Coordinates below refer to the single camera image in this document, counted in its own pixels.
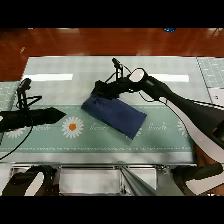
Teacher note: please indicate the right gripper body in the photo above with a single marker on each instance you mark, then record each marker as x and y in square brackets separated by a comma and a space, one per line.
[106, 89]

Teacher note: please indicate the blue T-shirt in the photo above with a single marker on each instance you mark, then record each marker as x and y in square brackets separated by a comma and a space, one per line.
[115, 115]

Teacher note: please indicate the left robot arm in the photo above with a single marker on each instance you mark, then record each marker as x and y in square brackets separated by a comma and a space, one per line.
[36, 118]

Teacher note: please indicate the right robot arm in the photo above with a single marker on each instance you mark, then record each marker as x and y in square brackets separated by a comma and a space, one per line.
[186, 106]

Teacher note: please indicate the brown garment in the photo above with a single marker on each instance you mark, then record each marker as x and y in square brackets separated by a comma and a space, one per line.
[200, 156]

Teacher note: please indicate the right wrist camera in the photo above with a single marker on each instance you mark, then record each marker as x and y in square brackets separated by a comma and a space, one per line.
[117, 64]

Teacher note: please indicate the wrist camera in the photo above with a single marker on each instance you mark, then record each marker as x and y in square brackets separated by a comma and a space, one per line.
[22, 90]
[117, 64]

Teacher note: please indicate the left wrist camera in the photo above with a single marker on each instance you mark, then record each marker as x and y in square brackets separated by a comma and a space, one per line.
[22, 90]

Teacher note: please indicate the silver frame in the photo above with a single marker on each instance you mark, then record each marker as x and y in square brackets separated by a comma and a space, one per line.
[140, 186]

